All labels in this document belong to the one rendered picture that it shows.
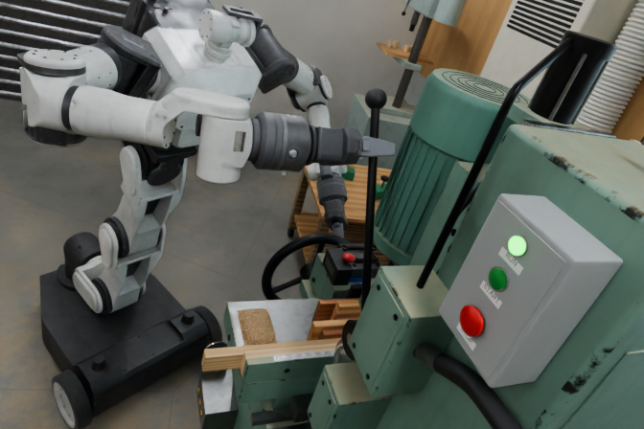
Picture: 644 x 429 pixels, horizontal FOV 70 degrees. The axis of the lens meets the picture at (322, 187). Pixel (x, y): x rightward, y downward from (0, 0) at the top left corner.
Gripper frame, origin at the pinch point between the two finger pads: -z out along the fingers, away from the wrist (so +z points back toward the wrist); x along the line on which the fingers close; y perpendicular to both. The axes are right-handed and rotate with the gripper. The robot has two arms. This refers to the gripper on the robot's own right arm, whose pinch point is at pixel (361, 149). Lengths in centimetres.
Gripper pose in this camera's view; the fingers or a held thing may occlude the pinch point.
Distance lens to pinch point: 77.1
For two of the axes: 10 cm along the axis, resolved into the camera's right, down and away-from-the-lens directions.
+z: -9.2, -0.5, -3.9
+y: -0.5, 10.0, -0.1
